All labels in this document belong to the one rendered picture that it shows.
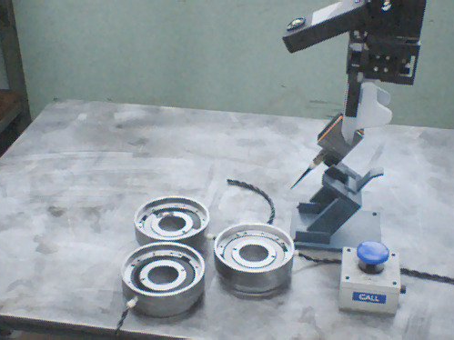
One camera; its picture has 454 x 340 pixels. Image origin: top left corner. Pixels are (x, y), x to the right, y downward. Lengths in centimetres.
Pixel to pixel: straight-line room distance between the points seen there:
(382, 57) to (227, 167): 39
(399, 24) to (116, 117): 65
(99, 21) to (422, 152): 162
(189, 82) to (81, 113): 129
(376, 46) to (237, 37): 168
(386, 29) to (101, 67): 192
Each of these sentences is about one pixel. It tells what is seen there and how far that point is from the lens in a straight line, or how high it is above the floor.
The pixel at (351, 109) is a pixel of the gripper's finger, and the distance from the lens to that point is 90.
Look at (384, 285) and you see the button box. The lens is 88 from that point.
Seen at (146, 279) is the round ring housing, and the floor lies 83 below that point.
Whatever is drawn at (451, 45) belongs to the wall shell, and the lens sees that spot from 252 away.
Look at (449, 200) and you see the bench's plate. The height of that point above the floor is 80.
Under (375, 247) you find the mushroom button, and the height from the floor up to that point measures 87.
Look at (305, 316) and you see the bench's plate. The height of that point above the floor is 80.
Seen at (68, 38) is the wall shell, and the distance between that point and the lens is 271.
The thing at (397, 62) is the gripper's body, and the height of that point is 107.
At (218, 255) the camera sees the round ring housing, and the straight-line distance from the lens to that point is 91.
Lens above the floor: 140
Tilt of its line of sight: 31 degrees down
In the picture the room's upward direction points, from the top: straight up
